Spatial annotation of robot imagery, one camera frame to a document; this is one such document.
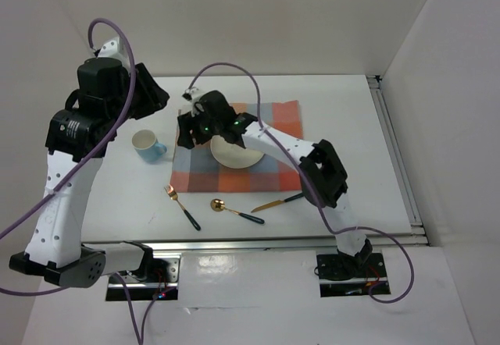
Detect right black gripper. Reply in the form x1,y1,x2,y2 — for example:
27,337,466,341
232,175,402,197
177,106,223,149

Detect cream ceramic plate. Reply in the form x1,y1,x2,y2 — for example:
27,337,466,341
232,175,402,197
210,136,264,169

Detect checkered orange blue cloth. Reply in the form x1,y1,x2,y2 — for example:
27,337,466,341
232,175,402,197
170,100,303,193

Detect light blue mug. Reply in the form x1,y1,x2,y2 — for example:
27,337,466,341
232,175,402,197
131,130,167,163

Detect gold fork green handle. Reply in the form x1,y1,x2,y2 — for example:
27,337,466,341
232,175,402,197
164,184,202,231

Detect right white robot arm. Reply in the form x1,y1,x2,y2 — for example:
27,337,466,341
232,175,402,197
177,89,373,276

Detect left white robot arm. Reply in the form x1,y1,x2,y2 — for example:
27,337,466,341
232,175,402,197
9,58,170,288

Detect gold spoon green handle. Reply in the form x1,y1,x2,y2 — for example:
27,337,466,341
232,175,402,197
210,198,266,225

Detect gold knife green handle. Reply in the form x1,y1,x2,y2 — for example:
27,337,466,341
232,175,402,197
251,192,305,213

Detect aluminium side rail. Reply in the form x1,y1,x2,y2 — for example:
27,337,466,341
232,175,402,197
366,76,427,239

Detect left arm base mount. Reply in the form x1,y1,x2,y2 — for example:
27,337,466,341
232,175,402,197
105,251,181,301

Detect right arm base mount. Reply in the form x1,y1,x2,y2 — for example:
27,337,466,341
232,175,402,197
313,253,391,297

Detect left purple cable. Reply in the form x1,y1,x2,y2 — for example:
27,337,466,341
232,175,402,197
0,17,173,344

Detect purple cable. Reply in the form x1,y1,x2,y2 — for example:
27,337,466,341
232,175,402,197
0,17,173,344
183,62,416,304

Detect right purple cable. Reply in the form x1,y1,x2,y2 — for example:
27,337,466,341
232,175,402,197
183,62,416,304

